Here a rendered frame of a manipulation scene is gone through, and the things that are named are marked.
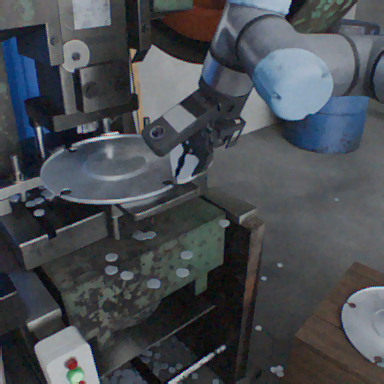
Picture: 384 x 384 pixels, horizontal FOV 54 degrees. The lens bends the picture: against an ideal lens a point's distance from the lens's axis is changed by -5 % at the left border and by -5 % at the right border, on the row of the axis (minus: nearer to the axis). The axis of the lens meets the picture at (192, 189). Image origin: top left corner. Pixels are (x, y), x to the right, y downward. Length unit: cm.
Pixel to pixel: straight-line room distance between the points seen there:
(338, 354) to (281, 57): 75
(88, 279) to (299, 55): 51
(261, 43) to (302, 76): 7
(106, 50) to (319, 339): 81
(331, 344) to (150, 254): 50
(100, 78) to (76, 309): 42
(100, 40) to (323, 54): 43
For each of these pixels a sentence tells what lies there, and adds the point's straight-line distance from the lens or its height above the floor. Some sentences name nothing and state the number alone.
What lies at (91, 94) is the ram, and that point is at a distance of 71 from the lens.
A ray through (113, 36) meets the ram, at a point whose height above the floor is 102.
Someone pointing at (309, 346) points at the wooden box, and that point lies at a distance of 102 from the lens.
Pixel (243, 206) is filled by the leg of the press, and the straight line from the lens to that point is 90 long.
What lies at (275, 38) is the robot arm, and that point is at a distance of 44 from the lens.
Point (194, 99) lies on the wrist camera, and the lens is 58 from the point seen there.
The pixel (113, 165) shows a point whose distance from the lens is 76.
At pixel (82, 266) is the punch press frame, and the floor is 64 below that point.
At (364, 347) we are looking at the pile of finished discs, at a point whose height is 35.
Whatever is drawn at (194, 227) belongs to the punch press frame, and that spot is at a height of 64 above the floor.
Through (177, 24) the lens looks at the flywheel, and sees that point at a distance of 107.
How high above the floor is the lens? 112
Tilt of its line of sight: 30 degrees down
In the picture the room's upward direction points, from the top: straight up
